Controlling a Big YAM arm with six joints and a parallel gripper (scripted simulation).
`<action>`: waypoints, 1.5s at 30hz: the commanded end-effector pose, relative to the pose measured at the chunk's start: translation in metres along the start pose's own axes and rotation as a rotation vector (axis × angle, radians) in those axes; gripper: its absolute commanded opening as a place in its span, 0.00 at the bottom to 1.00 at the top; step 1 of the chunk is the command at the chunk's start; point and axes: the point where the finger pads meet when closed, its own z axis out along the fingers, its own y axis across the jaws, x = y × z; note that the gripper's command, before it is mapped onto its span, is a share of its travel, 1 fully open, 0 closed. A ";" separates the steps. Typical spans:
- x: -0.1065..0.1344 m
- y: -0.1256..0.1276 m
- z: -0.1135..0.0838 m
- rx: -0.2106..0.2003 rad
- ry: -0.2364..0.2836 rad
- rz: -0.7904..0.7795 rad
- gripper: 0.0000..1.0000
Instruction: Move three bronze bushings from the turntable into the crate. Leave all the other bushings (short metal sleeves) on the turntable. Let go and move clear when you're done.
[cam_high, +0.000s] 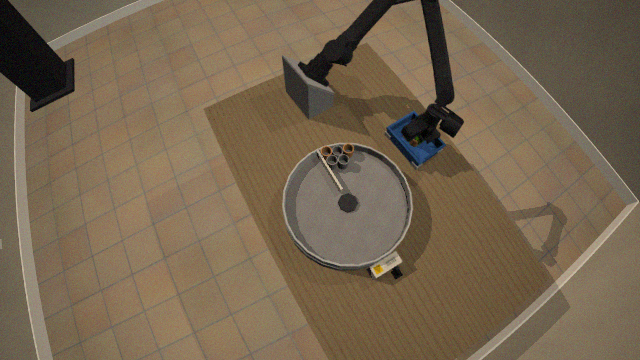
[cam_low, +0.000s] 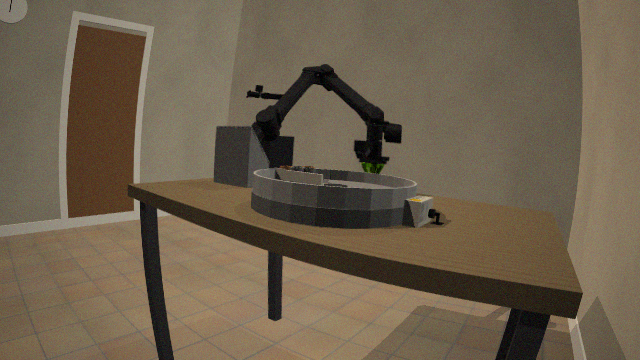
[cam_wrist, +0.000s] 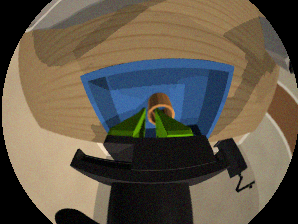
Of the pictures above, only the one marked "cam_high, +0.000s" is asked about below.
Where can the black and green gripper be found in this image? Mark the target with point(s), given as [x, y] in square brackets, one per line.
[435, 135]

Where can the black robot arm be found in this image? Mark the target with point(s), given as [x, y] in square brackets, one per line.
[341, 50]

